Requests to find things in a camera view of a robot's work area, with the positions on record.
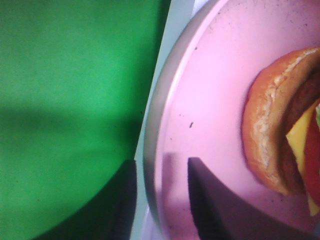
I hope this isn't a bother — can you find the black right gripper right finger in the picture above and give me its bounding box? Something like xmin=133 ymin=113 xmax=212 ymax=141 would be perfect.
xmin=187 ymin=157 xmax=310 ymax=240

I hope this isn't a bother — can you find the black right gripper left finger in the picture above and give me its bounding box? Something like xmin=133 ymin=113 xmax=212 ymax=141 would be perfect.
xmin=52 ymin=159 xmax=137 ymax=240

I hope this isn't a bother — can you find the pink round plate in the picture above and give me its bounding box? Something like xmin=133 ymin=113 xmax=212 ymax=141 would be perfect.
xmin=143 ymin=0 xmax=320 ymax=240

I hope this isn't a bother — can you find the burger with cheese and tomato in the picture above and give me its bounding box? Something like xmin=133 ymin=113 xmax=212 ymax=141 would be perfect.
xmin=242 ymin=47 xmax=320 ymax=216

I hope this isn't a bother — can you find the green table cloth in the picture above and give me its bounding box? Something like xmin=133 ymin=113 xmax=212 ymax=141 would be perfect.
xmin=0 ymin=0 xmax=170 ymax=240

